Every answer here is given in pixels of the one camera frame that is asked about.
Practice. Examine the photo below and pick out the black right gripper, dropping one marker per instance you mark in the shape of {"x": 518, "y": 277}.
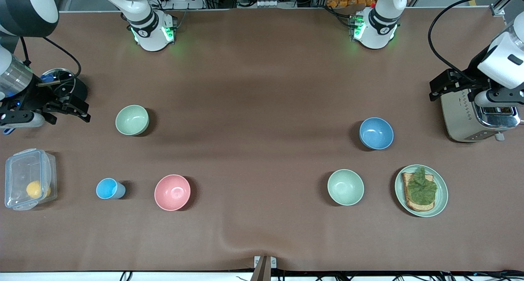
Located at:
{"x": 36, "y": 97}

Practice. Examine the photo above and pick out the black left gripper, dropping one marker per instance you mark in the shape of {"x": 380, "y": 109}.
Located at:
{"x": 475, "y": 68}

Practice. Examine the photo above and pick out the pale green bowl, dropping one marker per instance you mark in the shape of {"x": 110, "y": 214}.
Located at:
{"x": 345, "y": 187}
{"x": 132, "y": 120}

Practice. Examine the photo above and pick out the blue bowl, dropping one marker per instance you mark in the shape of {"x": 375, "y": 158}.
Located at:
{"x": 376, "y": 133}

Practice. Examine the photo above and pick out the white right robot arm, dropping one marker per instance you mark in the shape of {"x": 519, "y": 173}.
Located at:
{"x": 24, "y": 7}

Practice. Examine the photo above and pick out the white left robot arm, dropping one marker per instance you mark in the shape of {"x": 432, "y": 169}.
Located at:
{"x": 380, "y": 27}

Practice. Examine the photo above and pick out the pink bowl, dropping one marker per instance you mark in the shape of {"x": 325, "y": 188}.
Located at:
{"x": 172, "y": 192}

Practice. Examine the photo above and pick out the beige chrome toaster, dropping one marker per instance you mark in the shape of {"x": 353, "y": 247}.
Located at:
{"x": 458, "y": 121}

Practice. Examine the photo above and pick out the glass lid with blue knob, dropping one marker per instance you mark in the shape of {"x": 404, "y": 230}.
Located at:
{"x": 61, "y": 73}

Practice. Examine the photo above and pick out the clear plastic lidded container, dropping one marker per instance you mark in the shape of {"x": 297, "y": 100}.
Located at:
{"x": 20, "y": 170}

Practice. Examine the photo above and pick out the yellow lemon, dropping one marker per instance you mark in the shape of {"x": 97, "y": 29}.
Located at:
{"x": 34, "y": 189}

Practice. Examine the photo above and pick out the light blue cup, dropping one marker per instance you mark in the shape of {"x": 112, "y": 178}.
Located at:
{"x": 107, "y": 189}

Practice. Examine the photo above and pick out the green lettuce leaf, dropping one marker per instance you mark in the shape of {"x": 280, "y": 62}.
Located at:
{"x": 422, "y": 189}

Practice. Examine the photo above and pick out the pale green plate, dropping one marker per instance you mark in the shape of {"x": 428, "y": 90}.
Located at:
{"x": 441, "y": 199}

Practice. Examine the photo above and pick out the toasted bread slice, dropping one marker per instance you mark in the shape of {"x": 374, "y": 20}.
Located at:
{"x": 415, "y": 207}

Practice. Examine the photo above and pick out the white power strip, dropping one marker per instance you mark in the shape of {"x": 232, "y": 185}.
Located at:
{"x": 276, "y": 3}

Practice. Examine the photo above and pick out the brown table cover sheet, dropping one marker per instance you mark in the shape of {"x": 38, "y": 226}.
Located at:
{"x": 262, "y": 191}

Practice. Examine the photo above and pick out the aluminium frame profile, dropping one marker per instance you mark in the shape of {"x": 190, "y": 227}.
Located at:
{"x": 507, "y": 5}

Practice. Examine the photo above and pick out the metal table edge bracket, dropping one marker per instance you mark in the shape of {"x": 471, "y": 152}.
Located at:
{"x": 258, "y": 261}

